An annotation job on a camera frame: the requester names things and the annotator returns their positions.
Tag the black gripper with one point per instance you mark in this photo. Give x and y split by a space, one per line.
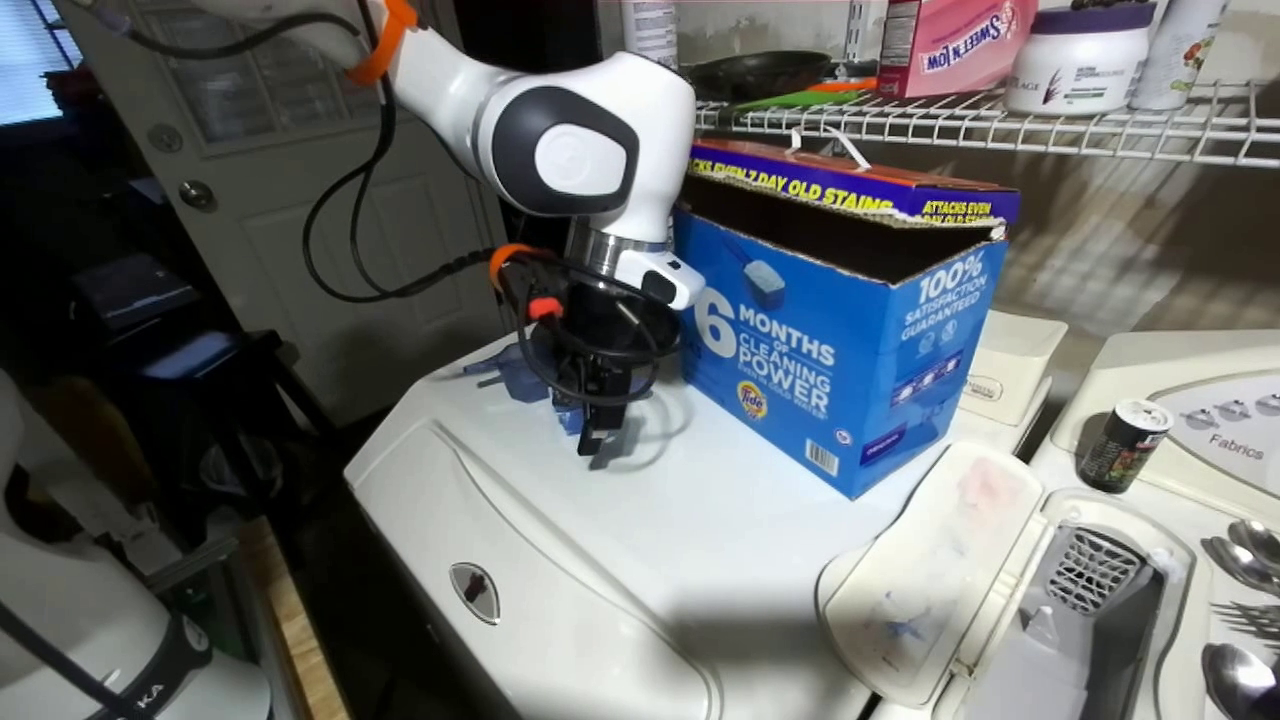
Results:
595 340

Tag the blue cleaning powder box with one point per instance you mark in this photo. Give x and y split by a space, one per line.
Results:
826 362

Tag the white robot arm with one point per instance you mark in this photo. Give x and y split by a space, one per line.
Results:
452 83

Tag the white jar purple lid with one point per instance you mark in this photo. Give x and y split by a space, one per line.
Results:
1082 64

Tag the white washing machine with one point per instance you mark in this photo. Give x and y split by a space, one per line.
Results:
642 563

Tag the wooden base board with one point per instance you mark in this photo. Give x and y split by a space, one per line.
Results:
301 643

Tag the black frying pan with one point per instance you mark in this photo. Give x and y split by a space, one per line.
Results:
763 74

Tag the tall white bottle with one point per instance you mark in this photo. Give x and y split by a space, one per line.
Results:
648 25

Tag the white flat pad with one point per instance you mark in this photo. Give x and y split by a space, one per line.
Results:
1026 375

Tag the white panel door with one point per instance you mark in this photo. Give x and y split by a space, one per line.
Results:
242 161

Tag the grey dispenser tray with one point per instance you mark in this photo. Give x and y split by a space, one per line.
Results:
1094 575

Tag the small dark can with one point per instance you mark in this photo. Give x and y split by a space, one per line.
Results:
1122 444

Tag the red pink container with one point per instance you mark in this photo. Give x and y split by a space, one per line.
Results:
955 44

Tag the metal spoon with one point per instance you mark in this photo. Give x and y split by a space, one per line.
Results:
1260 535
1241 682
1241 563

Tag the metal fork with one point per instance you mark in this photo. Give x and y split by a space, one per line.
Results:
1252 620

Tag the white spray can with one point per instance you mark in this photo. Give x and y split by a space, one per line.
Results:
1181 53

